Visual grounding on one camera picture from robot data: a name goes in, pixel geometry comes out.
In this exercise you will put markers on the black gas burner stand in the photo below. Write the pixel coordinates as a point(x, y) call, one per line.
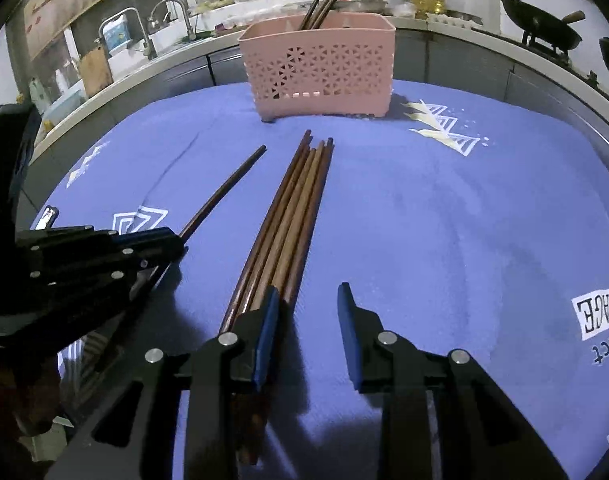
point(546, 45)

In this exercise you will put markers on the bundle of brown chopsticks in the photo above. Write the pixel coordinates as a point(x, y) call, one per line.
point(289, 220)

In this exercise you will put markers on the white box with blue label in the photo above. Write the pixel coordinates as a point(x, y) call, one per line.
point(119, 35)

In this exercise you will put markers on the pink perforated plastic basket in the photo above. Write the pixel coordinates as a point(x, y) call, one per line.
point(324, 70)

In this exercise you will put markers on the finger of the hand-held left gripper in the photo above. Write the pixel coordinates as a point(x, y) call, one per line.
point(84, 252)
point(99, 310)

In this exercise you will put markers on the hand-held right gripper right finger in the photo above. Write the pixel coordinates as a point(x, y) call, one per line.
point(347, 330)

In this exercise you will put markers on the white egg tray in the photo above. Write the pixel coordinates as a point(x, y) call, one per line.
point(457, 20)

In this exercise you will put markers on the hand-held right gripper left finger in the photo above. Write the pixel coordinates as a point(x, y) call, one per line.
point(267, 340)

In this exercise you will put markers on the wooden cutting board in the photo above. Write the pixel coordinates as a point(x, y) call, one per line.
point(95, 71)

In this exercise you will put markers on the blue printed cloth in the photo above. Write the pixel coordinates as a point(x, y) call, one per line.
point(434, 235)

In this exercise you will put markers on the steel kitchen faucet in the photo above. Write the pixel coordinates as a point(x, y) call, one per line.
point(134, 15)
point(182, 7)

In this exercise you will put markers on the dark brown chopstick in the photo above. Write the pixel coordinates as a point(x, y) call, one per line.
point(224, 187)

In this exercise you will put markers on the grey kitchen counter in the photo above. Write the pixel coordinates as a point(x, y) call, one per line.
point(454, 55)

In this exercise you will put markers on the light blue plastic tub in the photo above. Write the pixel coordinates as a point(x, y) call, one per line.
point(67, 102)

